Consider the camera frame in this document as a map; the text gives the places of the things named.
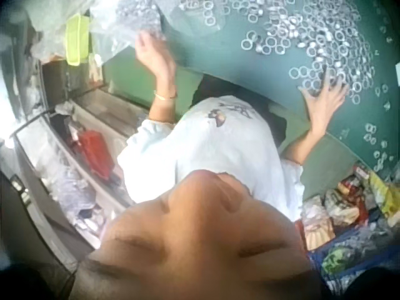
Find person's left hand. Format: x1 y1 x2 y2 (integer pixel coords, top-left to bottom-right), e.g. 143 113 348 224
134 30 178 83

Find person's right hand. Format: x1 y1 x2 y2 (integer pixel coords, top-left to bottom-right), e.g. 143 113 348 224
298 70 350 128

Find clear plastic bag of rings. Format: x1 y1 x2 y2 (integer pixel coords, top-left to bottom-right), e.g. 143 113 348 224
89 0 169 65

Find yellow-green plastic container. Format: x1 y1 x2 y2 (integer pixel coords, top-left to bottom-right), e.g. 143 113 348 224
64 14 91 67

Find crumpled clear plastic sheet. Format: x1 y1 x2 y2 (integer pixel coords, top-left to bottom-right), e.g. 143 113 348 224
23 0 93 62

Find red bag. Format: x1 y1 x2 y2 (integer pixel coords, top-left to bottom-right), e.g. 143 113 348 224
74 129 115 182

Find pile of silver metal rings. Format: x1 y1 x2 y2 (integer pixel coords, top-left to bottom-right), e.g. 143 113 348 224
182 0 396 109

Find scattered loose metal rings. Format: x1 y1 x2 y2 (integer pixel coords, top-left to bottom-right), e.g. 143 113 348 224
362 121 393 173

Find blue crate of snack packets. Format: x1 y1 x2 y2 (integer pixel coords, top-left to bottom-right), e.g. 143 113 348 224
299 162 400 285

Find gold bracelet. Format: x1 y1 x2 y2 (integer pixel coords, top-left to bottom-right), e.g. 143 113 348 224
153 89 178 101

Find metal frame shelf with clutter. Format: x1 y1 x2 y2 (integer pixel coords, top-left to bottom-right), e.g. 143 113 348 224
9 99 134 251

